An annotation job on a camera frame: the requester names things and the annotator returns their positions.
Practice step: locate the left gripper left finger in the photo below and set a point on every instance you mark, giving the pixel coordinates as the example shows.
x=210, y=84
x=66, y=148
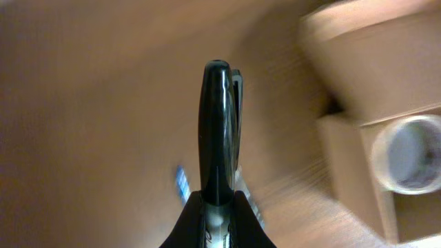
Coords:
x=187, y=232

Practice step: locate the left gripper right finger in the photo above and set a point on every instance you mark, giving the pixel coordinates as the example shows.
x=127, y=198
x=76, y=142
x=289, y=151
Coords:
x=247, y=230

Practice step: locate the black white marker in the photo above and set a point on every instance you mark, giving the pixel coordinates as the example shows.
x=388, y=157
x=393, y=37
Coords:
x=219, y=128

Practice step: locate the beige masking tape roll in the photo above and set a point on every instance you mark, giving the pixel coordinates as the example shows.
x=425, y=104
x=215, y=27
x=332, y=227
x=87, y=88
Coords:
x=405, y=155

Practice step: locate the blue gel pen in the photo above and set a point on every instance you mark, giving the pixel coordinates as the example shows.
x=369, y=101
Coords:
x=182, y=185

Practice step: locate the black gel pen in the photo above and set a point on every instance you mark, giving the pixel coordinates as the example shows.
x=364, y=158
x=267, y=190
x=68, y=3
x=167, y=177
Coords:
x=240, y=185

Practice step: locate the open cardboard box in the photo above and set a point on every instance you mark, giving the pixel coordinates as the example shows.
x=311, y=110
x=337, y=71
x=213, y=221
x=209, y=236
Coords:
x=381, y=62

